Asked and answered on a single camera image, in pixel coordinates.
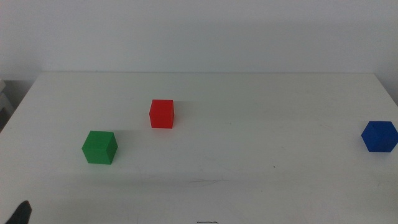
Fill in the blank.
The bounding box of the green cube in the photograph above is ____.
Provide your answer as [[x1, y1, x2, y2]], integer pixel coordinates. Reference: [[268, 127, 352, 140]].
[[81, 130, 119, 166]]

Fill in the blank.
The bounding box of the red cube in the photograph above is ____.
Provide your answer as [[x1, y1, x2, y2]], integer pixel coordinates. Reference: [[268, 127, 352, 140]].
[[149, 99, 175, 129]]

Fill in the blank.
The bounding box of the blue cube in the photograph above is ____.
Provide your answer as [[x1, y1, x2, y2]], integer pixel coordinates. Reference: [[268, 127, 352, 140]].
[[361, 121, 398, 153]]

